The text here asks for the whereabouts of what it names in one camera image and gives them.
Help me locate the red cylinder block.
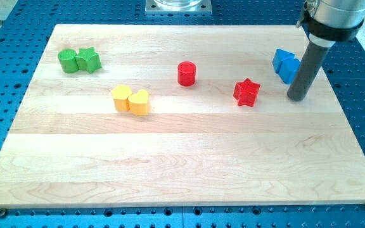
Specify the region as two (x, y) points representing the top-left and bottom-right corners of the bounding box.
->
(177, 61), (196, 87)

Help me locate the red star block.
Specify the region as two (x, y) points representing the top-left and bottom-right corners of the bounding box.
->
(233, 78), (261, 107)

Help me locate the yellow pentagon block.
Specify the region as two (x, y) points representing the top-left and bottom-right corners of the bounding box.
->
(111, 85), (132, 111)

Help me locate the yellow heart block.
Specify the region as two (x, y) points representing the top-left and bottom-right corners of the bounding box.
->
(128, 89), (150, 116)

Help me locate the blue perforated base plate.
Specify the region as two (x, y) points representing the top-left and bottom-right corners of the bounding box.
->
(0, 0), (365, 227)

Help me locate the blue triangular block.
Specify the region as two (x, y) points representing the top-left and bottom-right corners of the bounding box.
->
(272, 49), (295, 73)

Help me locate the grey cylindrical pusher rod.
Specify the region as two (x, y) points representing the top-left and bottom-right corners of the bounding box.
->
(287, 41), (330, 101)

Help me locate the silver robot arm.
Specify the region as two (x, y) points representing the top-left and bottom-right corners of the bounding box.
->
(287, 0), (365, 101)

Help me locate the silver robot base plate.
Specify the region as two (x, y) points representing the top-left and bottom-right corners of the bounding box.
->
(144, 0), (212, 15)

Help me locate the green star block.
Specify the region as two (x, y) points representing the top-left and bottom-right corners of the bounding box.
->
(75, 47), (101, 73)

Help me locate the green cylinder block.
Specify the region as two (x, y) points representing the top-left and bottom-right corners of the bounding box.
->
(58, 49), (79, 73)

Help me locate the blue cube block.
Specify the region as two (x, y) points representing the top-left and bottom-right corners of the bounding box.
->
(278, 58), (300, 84)

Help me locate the light wooden board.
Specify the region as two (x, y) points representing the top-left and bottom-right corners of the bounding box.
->
(0, 24), (365, 208)

